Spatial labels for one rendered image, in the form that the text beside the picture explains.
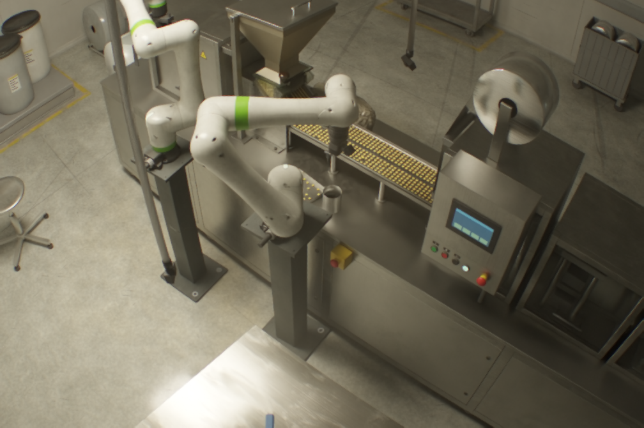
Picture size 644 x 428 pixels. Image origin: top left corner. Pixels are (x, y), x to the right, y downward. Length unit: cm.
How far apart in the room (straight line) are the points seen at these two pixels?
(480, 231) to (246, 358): 98
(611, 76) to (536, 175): 336
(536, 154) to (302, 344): 159
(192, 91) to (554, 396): 202
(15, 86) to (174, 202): 244
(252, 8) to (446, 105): 247
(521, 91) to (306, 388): 129
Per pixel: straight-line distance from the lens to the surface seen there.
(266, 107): 186
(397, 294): 235
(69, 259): 359
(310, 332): 299
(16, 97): 479
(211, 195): 297
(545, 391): 233
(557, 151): 216
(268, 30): 233
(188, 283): 323
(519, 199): 180
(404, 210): 249
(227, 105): 186
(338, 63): 491
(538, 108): 183
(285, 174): 207
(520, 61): 191
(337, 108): 185
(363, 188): 256
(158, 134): 247
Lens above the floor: 258
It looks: 45 degrees down
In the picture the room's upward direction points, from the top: 1 degrees clockwise
